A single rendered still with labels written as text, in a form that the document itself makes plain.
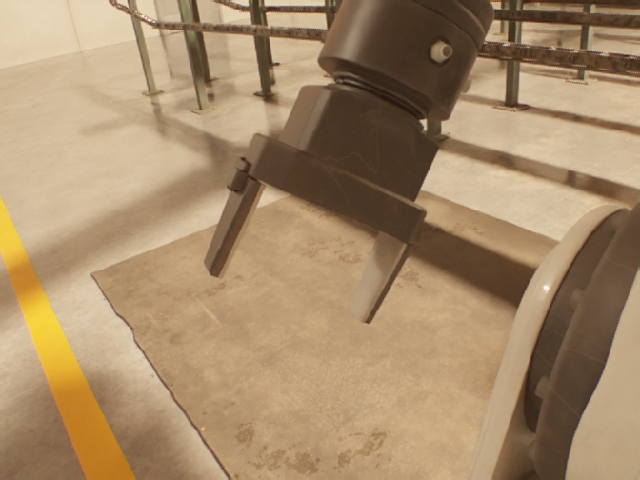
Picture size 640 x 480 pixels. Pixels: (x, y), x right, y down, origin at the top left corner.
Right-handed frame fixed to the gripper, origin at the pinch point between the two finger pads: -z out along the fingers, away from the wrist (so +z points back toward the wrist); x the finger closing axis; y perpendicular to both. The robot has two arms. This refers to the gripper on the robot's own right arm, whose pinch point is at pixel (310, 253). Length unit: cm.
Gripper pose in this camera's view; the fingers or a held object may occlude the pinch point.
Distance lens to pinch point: 33.2
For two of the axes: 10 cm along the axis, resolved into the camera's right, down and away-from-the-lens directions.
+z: 4.0, -9.1, -1.0
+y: 3.9, 2.7, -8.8
